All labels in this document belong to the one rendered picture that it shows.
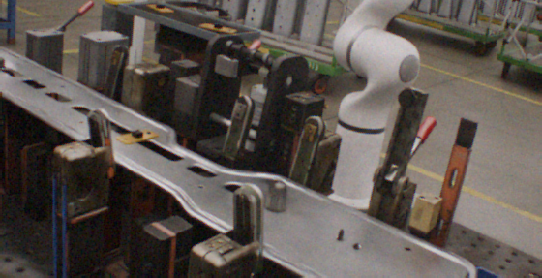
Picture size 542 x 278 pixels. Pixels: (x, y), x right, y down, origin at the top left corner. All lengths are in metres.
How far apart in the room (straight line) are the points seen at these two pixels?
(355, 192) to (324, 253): 0.64
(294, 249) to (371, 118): 0.62
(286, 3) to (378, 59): 4.23
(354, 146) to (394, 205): 0.47
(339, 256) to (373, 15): 0.72
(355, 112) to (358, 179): 0.17
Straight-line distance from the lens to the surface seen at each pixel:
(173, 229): 0.94
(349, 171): 1.52
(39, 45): 1.71
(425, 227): 1.01
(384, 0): 1.46
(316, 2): 5.45
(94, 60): 1.49
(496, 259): 1.69
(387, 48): 1.40
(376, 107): 1.46
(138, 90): 1.38
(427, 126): 1.11
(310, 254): 0.91
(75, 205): 1.06
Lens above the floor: 1.47
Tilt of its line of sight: 20 degrees down
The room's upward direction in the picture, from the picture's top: 9 degrees clockwise
